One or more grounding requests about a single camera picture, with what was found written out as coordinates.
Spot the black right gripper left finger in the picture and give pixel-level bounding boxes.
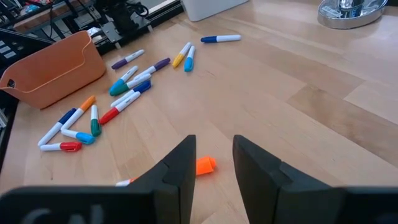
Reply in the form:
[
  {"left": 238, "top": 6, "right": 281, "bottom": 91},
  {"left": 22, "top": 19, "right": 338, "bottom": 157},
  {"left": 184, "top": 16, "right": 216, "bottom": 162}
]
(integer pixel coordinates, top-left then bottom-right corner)
[{"left": 133, "top": 134, "right": 197, "bottom": 224}]

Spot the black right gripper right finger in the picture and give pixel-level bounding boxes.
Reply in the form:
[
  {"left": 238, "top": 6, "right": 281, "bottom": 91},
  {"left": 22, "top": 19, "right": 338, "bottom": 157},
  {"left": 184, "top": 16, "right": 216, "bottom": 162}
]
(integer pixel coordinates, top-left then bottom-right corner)
[{"left": 233, "top": 134, "right": 330, "bottom": 224}]

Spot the orange Expo marker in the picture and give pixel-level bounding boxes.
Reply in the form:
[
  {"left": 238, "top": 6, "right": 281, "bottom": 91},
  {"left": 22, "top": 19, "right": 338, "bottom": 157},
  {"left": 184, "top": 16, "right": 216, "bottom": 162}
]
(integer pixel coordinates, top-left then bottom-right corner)
[{"left": 115, "top": 155, "right": 218, "bottom": 187}]

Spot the red cap mini marker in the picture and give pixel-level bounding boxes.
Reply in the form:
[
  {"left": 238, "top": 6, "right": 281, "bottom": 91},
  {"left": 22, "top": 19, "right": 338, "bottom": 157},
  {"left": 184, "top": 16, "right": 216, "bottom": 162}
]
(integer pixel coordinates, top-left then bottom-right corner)
[
  {"left": 98, "top": 90, "right": 142, "bottom": 126},
  {"left": 40, "top": 141, "right": 83, "bottom": 153}
]

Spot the green cap mini marker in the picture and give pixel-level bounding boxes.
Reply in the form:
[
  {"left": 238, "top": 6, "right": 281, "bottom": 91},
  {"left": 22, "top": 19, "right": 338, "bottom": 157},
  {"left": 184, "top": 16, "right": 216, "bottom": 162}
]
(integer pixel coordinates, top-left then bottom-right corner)
[
  {"left": 109, "top": 73, "right": 152, "bottom": 97},
  {"left": 90, "top": 104, "right": 103, "bottom": 138}
]

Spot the light blue cap mini marker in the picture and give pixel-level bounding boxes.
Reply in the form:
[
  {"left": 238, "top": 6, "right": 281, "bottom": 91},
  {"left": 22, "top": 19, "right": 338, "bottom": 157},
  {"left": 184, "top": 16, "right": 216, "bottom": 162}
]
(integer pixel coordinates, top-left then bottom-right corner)
[
  {"left": 108, "top": 65, "right": 139, "bottom": 96},
  {"left": 60, "top": 128, "right": 96, "bottom": 146},
  {"left": 183, "top": 45, "right": 197, "bottom": 73}
]

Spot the purple cap mini marker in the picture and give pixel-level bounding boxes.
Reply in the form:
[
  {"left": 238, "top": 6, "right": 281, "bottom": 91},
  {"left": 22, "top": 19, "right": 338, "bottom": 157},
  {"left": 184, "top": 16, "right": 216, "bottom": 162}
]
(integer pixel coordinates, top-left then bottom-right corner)
[
  {"left": 132, "top": 57, "right": 172, "bottom": 81},
  {"left": 111, "top": 49, "right": 146, "bottom": 70}
]

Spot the yellow cap mini marker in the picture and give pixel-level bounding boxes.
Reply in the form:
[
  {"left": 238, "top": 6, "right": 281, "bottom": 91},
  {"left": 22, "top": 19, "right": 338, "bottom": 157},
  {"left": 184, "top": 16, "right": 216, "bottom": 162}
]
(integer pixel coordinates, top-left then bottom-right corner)
[{"left": 171, "top": 41, "right": 193, "bottom": 69}]

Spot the orange cap mini marker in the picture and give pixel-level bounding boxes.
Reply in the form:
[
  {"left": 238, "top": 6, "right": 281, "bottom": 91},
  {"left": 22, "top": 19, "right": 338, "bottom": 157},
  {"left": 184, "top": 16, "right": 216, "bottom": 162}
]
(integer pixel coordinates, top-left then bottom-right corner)
[{"left": 60, "top": 95, "right": 96, "bottom": 132}]

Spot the orange plastic bin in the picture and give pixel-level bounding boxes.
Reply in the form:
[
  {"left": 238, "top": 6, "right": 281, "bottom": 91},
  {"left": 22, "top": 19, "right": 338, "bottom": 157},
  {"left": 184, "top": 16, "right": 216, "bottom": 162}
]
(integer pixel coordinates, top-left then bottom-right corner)
[{"left": 0, "top": 30, "right": 107, "bottom": 110}]

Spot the white plastic bin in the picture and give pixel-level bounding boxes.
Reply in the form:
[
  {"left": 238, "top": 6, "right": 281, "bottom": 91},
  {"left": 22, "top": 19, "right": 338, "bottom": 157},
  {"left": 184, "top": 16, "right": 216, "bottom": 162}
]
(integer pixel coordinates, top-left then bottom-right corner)
[{"left": 182, "top": 0, "right": 249, "bottom": 22}]

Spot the white bulb silver base lamp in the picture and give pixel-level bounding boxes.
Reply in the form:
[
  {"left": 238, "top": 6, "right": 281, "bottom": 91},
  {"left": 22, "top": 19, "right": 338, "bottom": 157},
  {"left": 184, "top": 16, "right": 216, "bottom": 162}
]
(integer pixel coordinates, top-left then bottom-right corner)
[{"left": 317, "top": 0, "right": 389, "bottom": 30}]

